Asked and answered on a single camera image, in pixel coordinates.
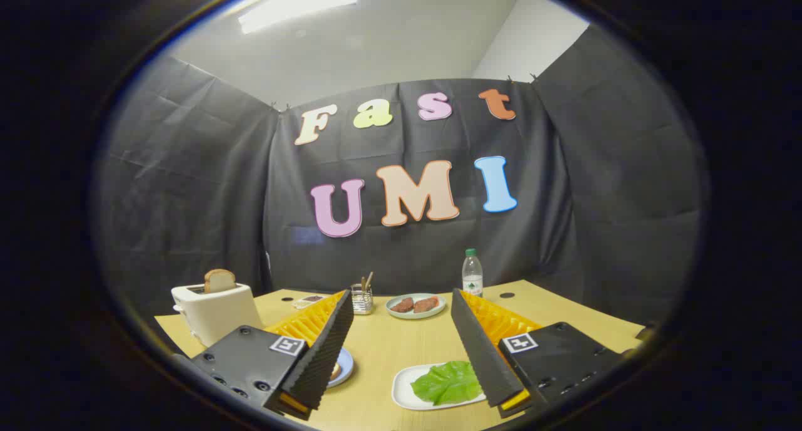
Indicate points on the green lettuce leaf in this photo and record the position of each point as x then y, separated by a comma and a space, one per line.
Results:
448, 384

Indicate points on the ceiling light panel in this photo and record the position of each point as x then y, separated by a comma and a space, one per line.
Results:
294, 2

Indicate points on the brown meat patty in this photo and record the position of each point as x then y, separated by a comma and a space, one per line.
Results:
426, 304
402, 305

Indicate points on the blue round plate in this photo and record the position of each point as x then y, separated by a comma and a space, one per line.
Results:
346, 363

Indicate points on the metal mesh cup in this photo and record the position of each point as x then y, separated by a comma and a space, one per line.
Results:
362, 301

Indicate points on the clear water bottle green cap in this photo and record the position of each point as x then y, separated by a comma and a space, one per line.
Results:
472, 277

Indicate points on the green round plate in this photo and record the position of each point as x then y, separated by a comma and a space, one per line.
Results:
416, 312

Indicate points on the brown crust bread slice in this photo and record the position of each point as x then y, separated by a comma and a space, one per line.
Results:
219, 281

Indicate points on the white toaster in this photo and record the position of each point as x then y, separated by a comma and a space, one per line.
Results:
219, 315

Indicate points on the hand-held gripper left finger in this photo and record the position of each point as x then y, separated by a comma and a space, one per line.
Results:
329, 349

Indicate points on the white square plate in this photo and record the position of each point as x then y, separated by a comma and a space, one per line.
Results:
404, 387

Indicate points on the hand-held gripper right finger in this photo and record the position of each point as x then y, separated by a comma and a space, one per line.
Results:
479, 349

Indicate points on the small white sauce dish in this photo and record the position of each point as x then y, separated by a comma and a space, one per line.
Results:
308, 301

